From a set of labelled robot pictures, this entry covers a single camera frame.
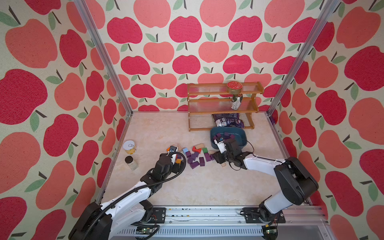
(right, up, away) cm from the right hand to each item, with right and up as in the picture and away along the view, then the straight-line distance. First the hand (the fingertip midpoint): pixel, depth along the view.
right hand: (217, 155), depth 93 cm
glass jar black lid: (-51, -2, -9) cm, 52 cm away
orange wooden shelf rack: (-1, +34, +27) cm, 44 cm away
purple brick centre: (-9, -4, 0) cm, 10 cm away
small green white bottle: (+13, +35, +3) cm, 37 cm away
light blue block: (-21, +3, +3) cm, 21 cm away
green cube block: (-7, +3, +5) cm, 9 cm away
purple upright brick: (-6, -1, +1) cm, 6 cm away
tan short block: (-10, +5, +6) cm, 13 cm away
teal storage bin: (+15, +13, +12) cm, 23 cm away
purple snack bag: (+10, +23, +12) cm, 28 cm away
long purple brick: (-15, -6, 0) cm, 16 cm away
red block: (-14, +3, +5) cm, 16 cm away
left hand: (-24, 0, -9) cm, 26 cm away
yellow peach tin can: (-57, +6, +2) cm, 57 cm away
